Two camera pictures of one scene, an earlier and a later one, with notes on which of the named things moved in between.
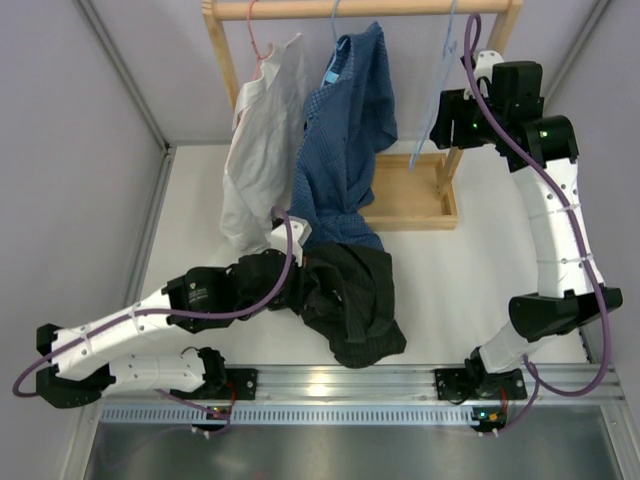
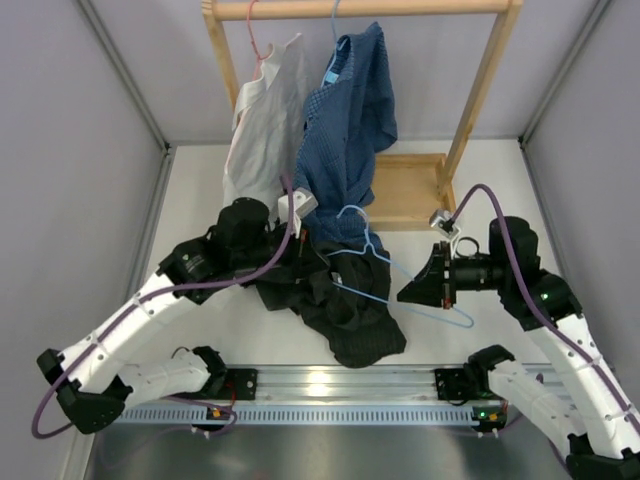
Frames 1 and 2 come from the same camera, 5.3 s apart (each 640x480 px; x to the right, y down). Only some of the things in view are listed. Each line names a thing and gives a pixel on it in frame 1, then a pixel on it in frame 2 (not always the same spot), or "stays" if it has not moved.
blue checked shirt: [345, 121] stays
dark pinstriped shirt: [346, 293] stays
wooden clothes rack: [414, 190] stays
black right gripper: [452, 108] → [425, 288]
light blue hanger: [448, 54] → [360, 293]
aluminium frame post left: [168, 148] stays
